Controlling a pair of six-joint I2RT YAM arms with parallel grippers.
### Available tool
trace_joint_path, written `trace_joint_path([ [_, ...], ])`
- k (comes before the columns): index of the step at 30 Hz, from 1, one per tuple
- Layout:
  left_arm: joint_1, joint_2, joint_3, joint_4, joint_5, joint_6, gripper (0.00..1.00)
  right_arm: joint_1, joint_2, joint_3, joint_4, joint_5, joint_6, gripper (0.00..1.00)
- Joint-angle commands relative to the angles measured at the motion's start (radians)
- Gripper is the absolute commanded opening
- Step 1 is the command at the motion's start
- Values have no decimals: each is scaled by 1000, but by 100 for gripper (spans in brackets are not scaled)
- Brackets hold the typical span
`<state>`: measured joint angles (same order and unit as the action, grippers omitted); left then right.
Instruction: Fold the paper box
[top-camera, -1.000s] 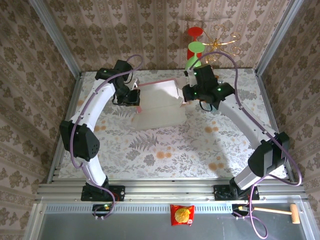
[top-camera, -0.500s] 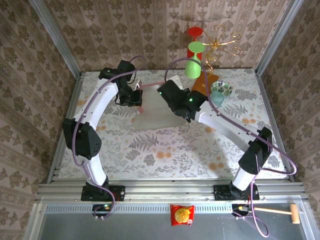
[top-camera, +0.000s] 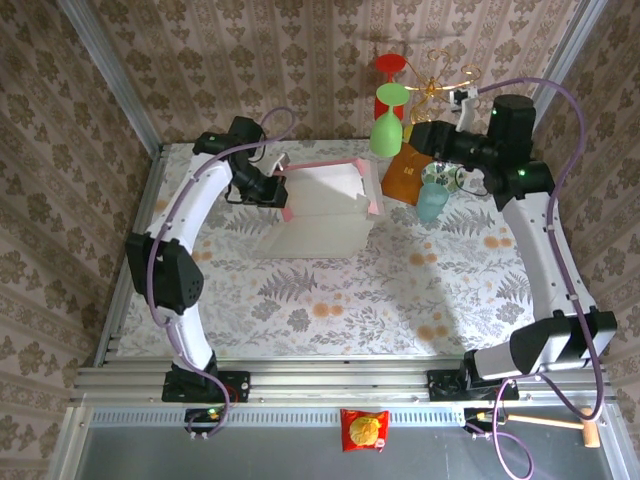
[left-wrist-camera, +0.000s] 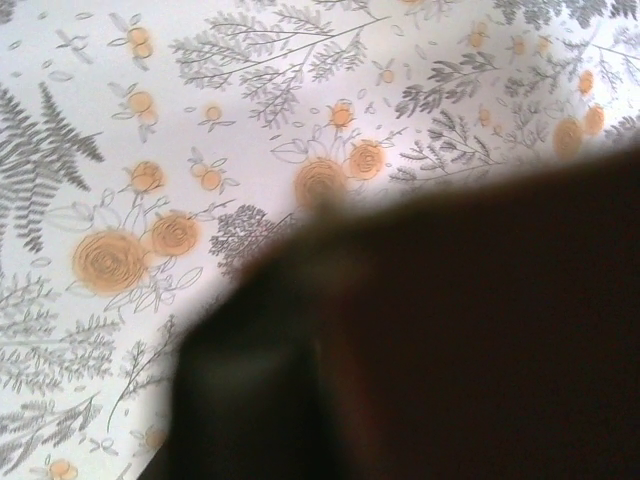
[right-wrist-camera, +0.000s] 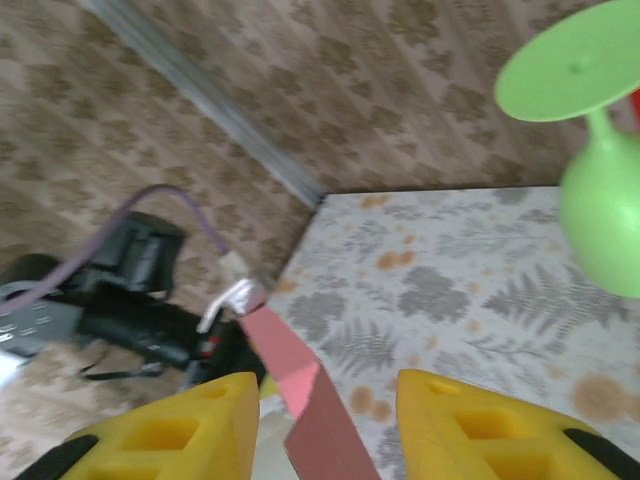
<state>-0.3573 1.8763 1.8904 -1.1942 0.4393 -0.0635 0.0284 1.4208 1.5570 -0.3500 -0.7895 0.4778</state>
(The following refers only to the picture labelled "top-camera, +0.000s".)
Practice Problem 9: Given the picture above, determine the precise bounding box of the pink and white paper box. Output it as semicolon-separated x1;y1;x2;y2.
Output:
249;156;386;261

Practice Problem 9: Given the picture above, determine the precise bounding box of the green wine glass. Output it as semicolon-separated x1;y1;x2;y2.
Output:
368;82;413;158

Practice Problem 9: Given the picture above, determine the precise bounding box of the light blue cup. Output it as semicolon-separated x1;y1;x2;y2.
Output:
416;182;450;225

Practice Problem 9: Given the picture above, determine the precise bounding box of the red wine glass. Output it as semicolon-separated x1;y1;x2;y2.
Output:
373;53;412;121

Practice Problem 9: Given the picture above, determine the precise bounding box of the floral tablecloth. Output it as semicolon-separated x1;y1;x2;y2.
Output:
107;137;575;359

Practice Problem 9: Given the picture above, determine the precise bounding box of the small black circuit board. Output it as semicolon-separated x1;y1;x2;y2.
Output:
184;407;226;434
463;407;501;434

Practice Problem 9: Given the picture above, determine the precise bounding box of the grey slotted strip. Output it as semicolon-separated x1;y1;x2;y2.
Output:
79;409;609;427

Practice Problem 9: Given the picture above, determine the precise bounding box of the grey metal panel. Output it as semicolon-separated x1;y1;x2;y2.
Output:
47;405;640;480

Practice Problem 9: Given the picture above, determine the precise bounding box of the red snack packet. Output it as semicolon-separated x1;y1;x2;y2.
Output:
339;408;390;453

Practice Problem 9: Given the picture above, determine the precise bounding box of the wooden mallet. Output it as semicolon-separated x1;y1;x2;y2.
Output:
507;407;601;449

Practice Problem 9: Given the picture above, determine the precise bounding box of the gold wire glass rack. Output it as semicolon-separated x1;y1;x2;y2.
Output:
407;48;482;151

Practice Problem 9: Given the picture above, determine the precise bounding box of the aluminium side rail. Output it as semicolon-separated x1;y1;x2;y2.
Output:
92;144;169;369

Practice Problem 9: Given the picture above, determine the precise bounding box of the aluminium corner post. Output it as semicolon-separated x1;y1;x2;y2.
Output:
53;0;166;157
508;0;609;151

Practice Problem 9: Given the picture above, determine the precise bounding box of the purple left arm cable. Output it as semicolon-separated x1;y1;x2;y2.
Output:
147;106;297;441

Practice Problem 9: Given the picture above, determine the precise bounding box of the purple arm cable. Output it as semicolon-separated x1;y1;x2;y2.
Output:
477;77;604;479
147;106;297;441

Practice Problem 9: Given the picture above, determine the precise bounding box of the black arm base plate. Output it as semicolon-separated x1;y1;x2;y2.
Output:
161;370;251;404
427;368;520;402

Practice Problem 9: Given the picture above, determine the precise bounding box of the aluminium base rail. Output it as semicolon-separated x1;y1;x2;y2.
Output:
69;357;614;407

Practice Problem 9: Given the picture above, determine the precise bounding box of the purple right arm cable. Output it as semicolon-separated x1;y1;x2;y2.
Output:
477;77;604;479

